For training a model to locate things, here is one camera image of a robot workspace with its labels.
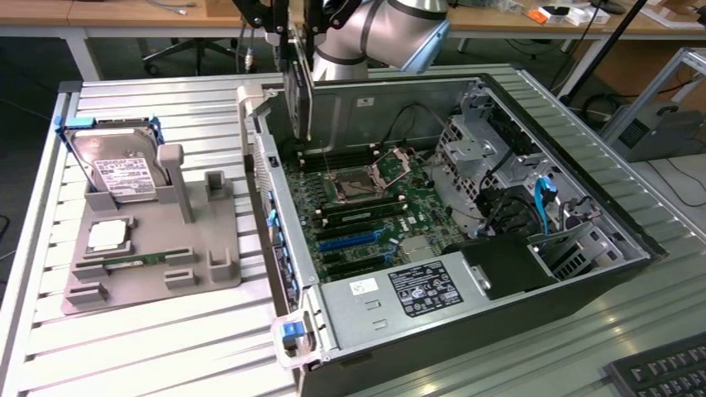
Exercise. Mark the black plastic fan shroud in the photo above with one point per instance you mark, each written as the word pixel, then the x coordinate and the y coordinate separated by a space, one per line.
pixel 496 264

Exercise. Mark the open socket cover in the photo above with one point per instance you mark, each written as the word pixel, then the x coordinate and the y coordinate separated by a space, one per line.
pixel 394 167

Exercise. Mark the black keyboard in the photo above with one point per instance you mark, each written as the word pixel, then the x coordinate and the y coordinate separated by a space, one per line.
pixel 662 372

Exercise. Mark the blue case latch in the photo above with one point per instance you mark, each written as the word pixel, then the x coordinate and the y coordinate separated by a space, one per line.
pixel 292 332

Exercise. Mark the white small boxes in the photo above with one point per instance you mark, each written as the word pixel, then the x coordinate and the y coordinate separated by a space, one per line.
pixel 587 16

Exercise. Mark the black stand pole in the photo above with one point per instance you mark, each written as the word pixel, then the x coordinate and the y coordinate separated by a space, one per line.
pixel 600 49

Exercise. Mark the graphics card with metal bracket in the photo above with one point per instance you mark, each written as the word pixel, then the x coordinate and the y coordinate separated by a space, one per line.
pixel 300 91

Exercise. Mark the silver metal disk bay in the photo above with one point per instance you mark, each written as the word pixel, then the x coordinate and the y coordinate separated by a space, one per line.
pixel 468 153

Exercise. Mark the orange small box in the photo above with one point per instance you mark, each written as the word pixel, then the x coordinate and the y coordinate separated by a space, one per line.
pixel 538 15

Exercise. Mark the white paper sheet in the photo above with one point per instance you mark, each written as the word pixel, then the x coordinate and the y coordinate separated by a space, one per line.
pixel 672 18

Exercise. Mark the black office chair base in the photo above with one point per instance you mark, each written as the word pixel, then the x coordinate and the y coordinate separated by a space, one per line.
pixel 199 47

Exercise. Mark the green RAM stick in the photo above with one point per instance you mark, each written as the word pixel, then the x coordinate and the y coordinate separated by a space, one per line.
pixel 135 260

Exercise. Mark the thin metal locking lever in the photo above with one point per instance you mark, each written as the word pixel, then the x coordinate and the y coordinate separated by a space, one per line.
pixel 325 159

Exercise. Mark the green motherboard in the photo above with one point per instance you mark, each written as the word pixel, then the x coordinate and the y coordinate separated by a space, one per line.
pixel 419 207

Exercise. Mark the grey computer box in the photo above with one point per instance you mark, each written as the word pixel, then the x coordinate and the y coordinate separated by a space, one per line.
pixel 667 136

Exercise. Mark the blue expansion slot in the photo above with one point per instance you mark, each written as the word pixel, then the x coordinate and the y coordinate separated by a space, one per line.
pixel 350 240

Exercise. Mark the black installed RAM stick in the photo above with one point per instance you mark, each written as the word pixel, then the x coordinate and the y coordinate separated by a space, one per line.
pixel 364 207

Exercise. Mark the silver chipset heat sink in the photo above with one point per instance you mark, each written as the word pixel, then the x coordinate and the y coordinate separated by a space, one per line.
pixel 419 247

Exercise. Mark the wooden desk with white frame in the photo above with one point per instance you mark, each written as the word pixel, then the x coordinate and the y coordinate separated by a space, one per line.
pixel 55 16

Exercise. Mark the CPU socket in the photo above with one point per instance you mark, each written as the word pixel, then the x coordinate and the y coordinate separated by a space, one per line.
pixel 352 186

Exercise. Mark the open black PC case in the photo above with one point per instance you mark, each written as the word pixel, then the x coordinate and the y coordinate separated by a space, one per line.
pixel 496 331

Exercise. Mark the long wooden desk with items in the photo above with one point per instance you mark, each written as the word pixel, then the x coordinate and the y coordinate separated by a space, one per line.
pixel 496 20

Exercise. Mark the aluminium profile frame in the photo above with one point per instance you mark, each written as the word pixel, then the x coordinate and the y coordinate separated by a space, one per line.
pixel 662 78

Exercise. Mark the grey power supply unit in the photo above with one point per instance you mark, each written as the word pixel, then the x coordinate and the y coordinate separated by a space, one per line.
pixel 352 314

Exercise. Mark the grey parts rack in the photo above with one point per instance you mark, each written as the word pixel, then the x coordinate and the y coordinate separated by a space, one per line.
pixel 160 231

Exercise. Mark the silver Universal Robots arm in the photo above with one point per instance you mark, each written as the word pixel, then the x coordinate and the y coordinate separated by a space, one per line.
pixel 386 33

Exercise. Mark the hard disk with blue bracket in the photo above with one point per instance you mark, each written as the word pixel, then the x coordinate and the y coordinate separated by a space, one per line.
pixel 109 149

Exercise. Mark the silver CPU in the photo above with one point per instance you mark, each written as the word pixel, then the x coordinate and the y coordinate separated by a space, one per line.
pixel 107 235

